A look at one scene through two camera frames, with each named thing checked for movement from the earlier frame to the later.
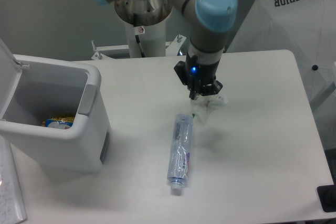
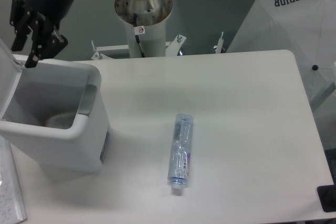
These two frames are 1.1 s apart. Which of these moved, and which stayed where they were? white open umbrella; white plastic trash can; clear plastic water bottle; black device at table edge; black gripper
Moved: black gripper
Stayed: black device at table edge; white plastic trash can; clear plastic water bottle; white open umbrella
